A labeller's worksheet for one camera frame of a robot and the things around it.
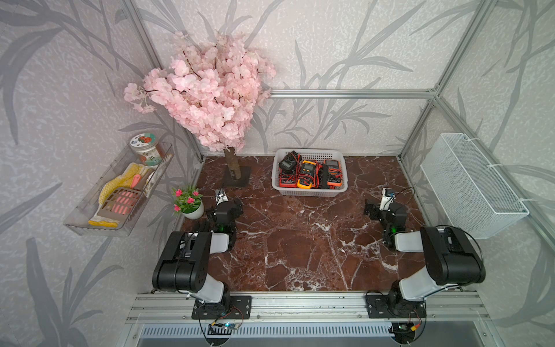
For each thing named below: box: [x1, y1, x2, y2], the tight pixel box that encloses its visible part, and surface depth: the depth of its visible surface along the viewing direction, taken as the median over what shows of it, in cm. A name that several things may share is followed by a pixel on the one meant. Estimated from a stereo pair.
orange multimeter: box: [323, 159, 344, 187], surface depth 101 cm
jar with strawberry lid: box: [129, 133, 162, 167], surface depth 72 cm
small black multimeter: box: [278, 150, 299, 173], surface depth 106 cm
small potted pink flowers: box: [171, 185, 205, 221], surface depth 89 cm
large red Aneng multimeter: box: [278, 166, 298, 188], surface depth 102 cm
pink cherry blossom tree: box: [123, 33, 277, 188], surface depth 71 cm
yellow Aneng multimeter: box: [297, 159, 316, 190], surface depth 98 cm
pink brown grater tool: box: [96, 174, 143, 222], surface depth 61 cm
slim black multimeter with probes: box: [318, 163, 329, 190], surface depth 98 cm
